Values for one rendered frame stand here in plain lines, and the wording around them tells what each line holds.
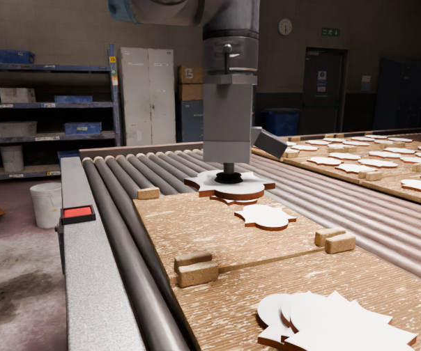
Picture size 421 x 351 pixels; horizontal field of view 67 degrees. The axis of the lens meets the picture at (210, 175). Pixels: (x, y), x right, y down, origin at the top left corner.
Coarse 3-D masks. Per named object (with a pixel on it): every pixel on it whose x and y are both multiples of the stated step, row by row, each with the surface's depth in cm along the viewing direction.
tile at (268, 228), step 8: (248, 208) 75; (256, 208) 75; (264, 208) 75; (272, 208) 75; (280, 208) 75; (240, 216) 72; (248, 216) 70; (256, 216) 70; (264, 216) 70; (272, 216) 70; (280, 216) 70; (288, 216) 70; (248, 224) 67; (256, 224) 67; (264, 224) 66; (272, 224) 66; (280, 224) 66
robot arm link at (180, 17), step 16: (112, 0) 36; (128, 0) 36; (144, 0) 33; (192, 0) 38; (112, 16) 38; (128, 16) 38; (144, 16) 38; (160, 16) 37; (176, 16) 39; (192, 16) 39
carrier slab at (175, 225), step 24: (144, 216) 73; (168, 216) 73; (192, 216) 73; (216, 216) 73; (168, 240) 61; (192, 240) 61; (216, 240) 61; (240, 240) 61; (264, 240) 61; (288, 240) 61; (312, 240) 61; (168, 264) 52; (240, 264) 53
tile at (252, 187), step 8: (200, 176) 50; (208, 176) 50; (216, 176) 50; (240, 176) 50; (248, 176) 50; (184, 184) 49; (192, 184) 48; (200, 184) 46; (208, 184) 46; (216, 184) 46; (224, 184) 46; (232, 184) 46; (240, 184) 46; (248, 184) 46; (256, 184) 46; (264, 184) 46; (272, 184) 47; (200, 192) 43; (208, 192) 44; (216, 192) 43; (224, 192) 42; (232, 192) 42; (240, 192) 42; (248, 192) 42; (256, 192) 42; (232, 200) 42; (240, 200) 42; (248, 200) 42
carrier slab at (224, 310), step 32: (320, 256) 55; (352, 256) 55; (192, 288) 46; (224, 288) 46; (256, 288) 46; (288, 288) 46; (320, 288) 46; (352, 288) 46; (384, 288) 46; (416, 288) 46; (192, 320) 39; (224, 320) 39; (256, 320) 39; (416, 320) 39
